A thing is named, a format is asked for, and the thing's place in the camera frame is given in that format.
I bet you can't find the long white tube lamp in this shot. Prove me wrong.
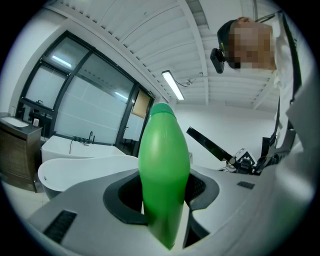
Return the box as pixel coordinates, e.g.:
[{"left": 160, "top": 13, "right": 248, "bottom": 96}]
[{"left": 161, "top": 70, "right": 185, "bottom": 101}]

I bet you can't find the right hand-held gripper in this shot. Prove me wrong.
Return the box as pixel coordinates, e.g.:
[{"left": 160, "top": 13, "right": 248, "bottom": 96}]
[{"left": 224, "top": 147, "right": 260, "bottom": 176}]

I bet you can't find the dark wooden vanity cabinet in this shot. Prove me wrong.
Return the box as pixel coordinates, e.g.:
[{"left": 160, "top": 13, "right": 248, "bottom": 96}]
[{"left": 0, "top": 116, "right": 43, "bottom": 193}]

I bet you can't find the black bathtub faucet with hose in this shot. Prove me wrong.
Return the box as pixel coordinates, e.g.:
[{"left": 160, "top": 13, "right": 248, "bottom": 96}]
[{"left": 68, "top": 131, "right": 96, "bottom": 155}]

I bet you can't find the white rectangular bathtub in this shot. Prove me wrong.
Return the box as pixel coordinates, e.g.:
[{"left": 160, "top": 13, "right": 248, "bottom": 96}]
[{"left": 40, "top": 135, "right": 128, "bottom": 166}]

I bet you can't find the black-framed frosted glass partition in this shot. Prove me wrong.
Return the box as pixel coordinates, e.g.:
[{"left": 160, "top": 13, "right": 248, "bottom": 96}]
[{"left": 18, "top": 29, "right": 141, "bottom": 148}]

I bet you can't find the black head-worn camera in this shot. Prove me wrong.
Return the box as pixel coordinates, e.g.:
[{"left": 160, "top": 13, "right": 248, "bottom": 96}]
[{"left": 209, "top": 47, "right": 227, "bottom": 75}]

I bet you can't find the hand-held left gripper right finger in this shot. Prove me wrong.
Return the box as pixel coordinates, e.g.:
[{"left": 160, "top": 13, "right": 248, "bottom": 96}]
[{"left": 181, "top": 149, "right": 314, "bottom": 256}]

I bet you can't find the white sink basin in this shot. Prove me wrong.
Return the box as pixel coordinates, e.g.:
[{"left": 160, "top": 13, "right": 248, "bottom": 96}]
[{"left": 0, "top": 116, "right": 30, "bottom": 128}]

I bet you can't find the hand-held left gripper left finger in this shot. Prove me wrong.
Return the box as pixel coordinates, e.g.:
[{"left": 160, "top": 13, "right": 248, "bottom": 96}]
[{"left": 26, "top": 168, "right": 164, "bottom": 256}]

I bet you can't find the black body-worn monitor screen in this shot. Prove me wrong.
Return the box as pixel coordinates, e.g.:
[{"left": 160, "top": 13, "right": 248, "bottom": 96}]
[{"left": 186, "top": 126, "right": 237, "bottom": 165}]

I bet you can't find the black strap harness with mount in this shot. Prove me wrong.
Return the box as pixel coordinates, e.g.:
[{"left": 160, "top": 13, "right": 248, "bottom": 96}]
[{"left": 259, "top": 11, "right": 303, "bottom": 173}]

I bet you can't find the green plastic bottle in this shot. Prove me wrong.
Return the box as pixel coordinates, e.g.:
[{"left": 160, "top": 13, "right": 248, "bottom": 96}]
[{"left": 137, "top": 102, "right": 190, "bottom": 251}]

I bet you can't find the oval dark green bathtub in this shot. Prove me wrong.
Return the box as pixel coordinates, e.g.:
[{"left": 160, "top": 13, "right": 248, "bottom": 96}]
[{"left": 37, "top": 154, "right": 140, "bottom": 201}]

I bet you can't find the brown cardboard panel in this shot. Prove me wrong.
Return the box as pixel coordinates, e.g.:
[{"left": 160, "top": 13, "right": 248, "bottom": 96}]
[{"left": 131, "top": 89, "right": 151, "bottom": 118}]

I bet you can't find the black glass door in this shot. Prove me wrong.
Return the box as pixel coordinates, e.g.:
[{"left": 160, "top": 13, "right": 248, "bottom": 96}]
[{"left": 116, "top": 84, "right": 157, "bottom": 157}]

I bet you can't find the person's head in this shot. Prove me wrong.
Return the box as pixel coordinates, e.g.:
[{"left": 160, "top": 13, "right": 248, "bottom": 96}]
[{"left": 216, "top": 16, "right": 278, "bottom": 73}]

